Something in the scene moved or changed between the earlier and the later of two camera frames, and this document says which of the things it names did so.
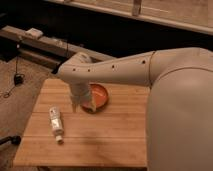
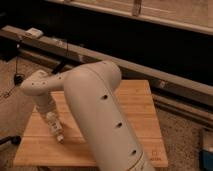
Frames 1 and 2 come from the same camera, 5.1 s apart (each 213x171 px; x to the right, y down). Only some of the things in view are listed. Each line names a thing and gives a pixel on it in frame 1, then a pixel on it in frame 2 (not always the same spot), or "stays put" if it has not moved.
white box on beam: [35, 32] stays put
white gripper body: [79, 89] -> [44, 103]
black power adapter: [18, 79] stays put
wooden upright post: [136, 7] stays put
